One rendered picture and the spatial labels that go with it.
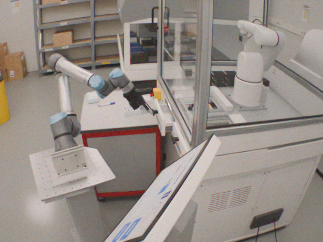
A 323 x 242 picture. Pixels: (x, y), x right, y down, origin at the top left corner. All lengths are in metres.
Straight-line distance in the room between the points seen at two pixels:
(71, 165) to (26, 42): 4.82
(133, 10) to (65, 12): 3.57
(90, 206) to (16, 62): 4.54
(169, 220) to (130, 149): 1.36
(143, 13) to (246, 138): 1.45
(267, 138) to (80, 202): 1.13
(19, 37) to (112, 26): 2.14
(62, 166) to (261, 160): 1.07
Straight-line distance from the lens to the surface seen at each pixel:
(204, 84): 1.10
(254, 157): 1.44
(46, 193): 1.44
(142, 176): 2.17
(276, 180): 1.71
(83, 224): 1.82
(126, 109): 2.01
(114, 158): 2.04
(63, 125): 1.52
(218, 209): 1.64
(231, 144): 1.31
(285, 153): 1.57
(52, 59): 1.67
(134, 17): 2.34
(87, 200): 1.67
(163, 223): 0.67
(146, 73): 2.48
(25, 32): 6.05
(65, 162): 1.47
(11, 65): 5.90
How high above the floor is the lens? 1.71
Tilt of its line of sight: 30 degrees down
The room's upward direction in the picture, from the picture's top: 1 degrees clockwise
